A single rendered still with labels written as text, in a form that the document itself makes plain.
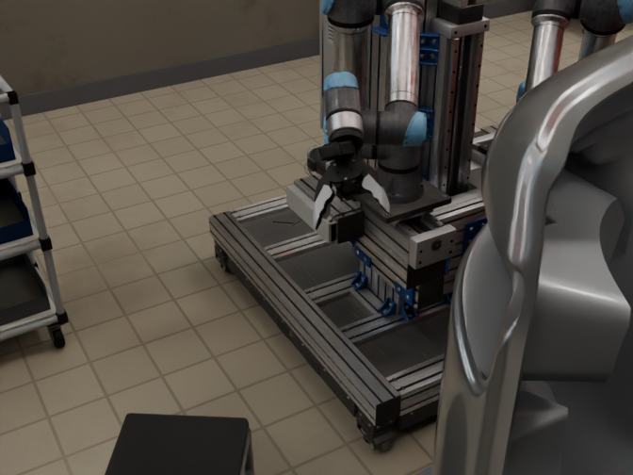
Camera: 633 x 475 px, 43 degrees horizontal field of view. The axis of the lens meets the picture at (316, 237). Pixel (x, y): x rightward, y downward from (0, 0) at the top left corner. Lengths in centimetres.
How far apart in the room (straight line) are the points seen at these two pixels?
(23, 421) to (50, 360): 30
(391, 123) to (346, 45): 36
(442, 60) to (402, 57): 47
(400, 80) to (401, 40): 11
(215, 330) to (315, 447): 70
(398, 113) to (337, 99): 17
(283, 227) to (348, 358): 86
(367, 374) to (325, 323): 30
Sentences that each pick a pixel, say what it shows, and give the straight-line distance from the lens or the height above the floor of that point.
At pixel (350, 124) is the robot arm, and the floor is 126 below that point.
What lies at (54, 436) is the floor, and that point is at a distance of 285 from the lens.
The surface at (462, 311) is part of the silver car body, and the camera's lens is 92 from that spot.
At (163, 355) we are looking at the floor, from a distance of 305.
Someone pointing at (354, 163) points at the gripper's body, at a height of 122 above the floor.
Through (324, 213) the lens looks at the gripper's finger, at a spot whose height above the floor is 112.
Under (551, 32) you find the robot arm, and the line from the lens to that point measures 217.
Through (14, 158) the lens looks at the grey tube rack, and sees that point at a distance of 282.
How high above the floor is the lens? 196
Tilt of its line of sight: 33 degrees down
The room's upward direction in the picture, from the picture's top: 1 degrees counter-clockwise
